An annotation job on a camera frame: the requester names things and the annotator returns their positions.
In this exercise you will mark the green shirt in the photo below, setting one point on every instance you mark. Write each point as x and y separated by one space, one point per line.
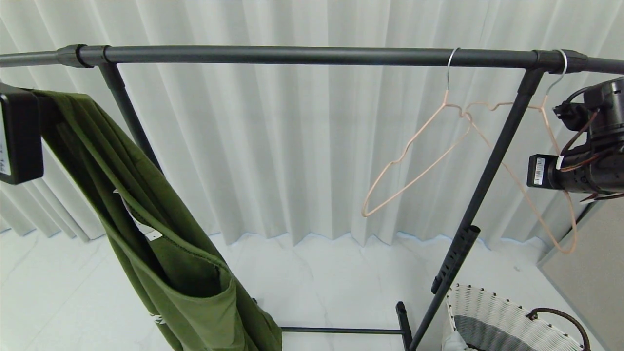
170 253

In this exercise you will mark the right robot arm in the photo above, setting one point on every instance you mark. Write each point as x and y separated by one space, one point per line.
585 160

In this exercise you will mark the black clothes rack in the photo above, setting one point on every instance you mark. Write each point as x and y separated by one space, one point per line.
292 55

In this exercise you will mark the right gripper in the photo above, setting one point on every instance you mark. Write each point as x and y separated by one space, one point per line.
594 178

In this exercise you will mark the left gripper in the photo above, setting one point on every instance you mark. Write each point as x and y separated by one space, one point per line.
22 136

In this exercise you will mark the white laundry basket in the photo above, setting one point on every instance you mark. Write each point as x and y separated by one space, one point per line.
487 307

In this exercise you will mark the pink clothes hanger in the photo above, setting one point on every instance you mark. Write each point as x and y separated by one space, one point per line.
446 97
542 103

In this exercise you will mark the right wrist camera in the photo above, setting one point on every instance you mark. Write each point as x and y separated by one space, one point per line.
607 107

